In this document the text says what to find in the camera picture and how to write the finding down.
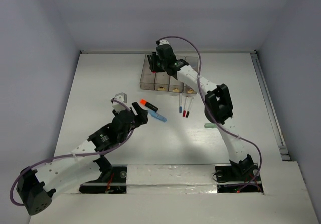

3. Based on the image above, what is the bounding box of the orange highlighter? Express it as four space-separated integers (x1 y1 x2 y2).
140 99 158 112

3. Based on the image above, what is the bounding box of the blue utility knife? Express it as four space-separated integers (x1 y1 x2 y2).
148 110 167 123

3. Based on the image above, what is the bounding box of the blue-capped white pen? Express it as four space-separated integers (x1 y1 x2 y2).
179 93 182 113

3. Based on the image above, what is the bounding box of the red-capped white pen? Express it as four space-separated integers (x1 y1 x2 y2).
182 96 188 117

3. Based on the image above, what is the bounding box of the black-capped white pen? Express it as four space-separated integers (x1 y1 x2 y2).
185 97 194 118

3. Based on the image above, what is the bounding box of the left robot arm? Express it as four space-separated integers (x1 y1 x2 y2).
11 99 148 216

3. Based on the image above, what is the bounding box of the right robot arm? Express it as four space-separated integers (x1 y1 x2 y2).
147 40 255 182

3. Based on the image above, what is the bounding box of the clear four-compartment organizer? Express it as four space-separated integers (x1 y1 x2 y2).
140 54 196 94

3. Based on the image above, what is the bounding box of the green utility knife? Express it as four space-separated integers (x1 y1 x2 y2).
204 123 217 129

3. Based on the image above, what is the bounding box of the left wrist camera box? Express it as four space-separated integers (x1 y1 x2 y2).
111 92 127 103

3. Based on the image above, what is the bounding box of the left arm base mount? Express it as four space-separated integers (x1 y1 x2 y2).
79 165 127 194

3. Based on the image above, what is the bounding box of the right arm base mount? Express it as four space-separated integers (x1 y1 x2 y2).
212 164 263 193

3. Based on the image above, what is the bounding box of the aluminium rail right edge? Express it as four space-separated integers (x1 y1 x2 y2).
250 51 292 162

